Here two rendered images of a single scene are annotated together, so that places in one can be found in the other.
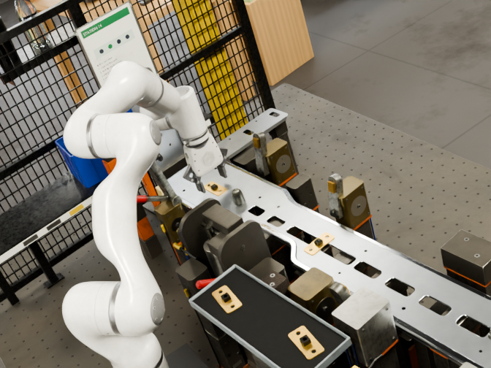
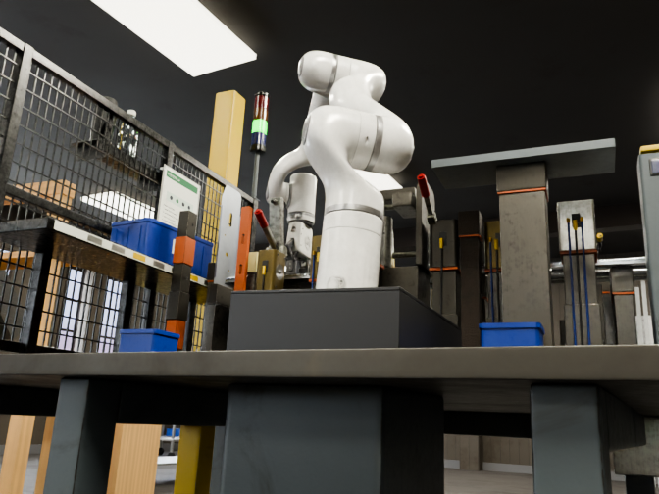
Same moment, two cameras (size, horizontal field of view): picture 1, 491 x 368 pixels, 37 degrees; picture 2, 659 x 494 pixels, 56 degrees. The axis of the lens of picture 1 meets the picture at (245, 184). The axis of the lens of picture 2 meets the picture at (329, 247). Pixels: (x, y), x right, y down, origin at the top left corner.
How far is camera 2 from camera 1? 2.02 m
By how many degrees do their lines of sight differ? 61
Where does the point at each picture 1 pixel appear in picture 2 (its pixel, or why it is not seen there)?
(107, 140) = (352, 62)
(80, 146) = (326, 58)
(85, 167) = (153, 237)
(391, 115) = not seen: outside the picture
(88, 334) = (343, 133)
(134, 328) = (401, 136)
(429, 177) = not seen: hidden behind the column
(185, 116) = (309, 190)
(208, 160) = (307, 245)
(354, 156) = not seen: hidden behind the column
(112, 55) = (175, 209)
